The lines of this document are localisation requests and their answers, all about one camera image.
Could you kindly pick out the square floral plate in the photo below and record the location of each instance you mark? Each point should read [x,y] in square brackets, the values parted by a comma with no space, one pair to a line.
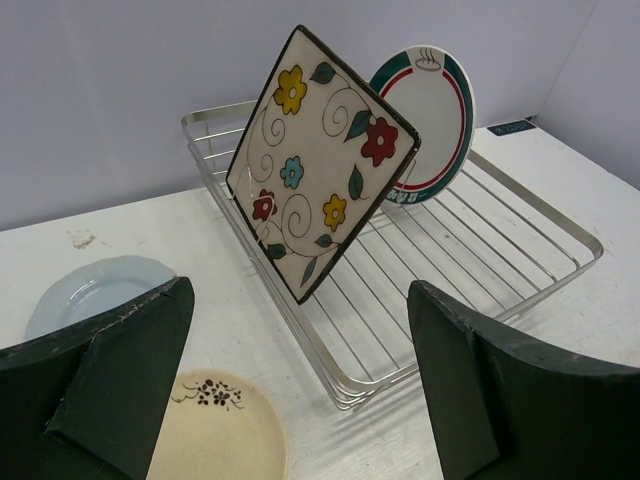
[318,155]

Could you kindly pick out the light blue scalloped plate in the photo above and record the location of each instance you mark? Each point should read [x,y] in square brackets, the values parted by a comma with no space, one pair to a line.
[94,289]

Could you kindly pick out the dark label sticker right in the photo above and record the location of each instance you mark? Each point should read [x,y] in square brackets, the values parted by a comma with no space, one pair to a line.
[512,127]

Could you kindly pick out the cream plate with flowers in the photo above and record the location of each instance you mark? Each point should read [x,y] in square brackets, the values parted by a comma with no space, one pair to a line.
[218,425]

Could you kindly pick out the metal wire dish rack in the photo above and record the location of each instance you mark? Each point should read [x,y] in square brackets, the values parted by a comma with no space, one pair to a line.
[487,241]

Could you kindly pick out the white plate teal rim back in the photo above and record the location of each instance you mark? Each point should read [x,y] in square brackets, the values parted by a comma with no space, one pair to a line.
[430,88]

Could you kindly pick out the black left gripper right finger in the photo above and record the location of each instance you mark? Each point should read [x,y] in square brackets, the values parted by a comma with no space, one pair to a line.
[505,405]

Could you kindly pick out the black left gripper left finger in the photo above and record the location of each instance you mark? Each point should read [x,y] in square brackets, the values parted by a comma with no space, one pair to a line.
[88,401]

